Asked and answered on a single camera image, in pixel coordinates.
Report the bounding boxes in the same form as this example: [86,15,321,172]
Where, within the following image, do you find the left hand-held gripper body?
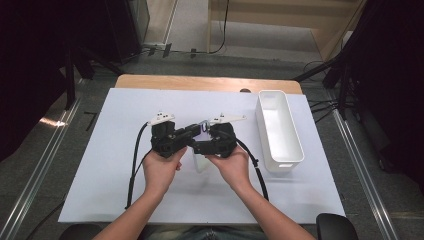
[146,111,188,160]

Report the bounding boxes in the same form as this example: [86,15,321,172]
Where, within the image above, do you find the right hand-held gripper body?
[208,113,248,159]

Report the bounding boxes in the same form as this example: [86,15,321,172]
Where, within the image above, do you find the translucent phone case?
[192,119,212,174]

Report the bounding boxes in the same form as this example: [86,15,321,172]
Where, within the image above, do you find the person's right hand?
[204,144,253,194]

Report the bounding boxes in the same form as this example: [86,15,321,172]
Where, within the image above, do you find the person's left hand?
[142,146,189,198]

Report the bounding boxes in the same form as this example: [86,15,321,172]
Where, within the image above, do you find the white table mat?
[57,87,347,225]

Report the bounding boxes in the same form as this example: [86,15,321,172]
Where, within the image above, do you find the white plastic bin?
[254,89,306,174]

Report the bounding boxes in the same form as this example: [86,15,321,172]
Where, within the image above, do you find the person's jeans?
[175,225,268,240]

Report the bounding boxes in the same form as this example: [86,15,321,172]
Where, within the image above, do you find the black metal stand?
[63,42,125,111]
[292,49,360,121]

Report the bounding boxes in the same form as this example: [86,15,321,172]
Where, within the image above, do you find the black cabinet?
[104,0,151,65]

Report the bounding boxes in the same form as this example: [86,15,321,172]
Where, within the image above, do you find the black chair armrest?
[315,212,360,240]
[58,222,103,240]

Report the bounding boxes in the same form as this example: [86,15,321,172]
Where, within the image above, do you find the light wooden shelf unit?
[206,0,368,63]

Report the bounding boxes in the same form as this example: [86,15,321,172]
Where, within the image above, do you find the black curtain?
[346,0,424,185]
[0,0,111,162]

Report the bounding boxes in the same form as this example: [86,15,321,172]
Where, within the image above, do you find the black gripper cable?
[124,122,154,210]
[234,137,271,202]

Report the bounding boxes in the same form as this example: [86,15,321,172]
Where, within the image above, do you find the black floor cables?
[305,95,348,125]

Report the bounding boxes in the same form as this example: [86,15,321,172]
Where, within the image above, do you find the hanging black cable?
[208,0,231,55]

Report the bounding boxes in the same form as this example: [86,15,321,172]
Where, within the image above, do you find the metal floor rail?
[332,109,402,240]
[0,95,83,240]

